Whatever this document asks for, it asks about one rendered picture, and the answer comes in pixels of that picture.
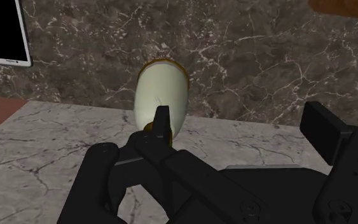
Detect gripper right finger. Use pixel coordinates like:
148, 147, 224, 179
299, 101, 358, 224

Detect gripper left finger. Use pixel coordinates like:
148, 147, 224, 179
57, 105, 272, 224

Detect cream vase with gold rim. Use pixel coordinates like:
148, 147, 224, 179
134, 58, 190, 146

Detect brown wooden round object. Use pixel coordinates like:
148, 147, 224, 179
308, 0, 358, 18

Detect white smartphone with black screen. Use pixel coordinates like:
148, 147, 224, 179
0, 0, 34, 68

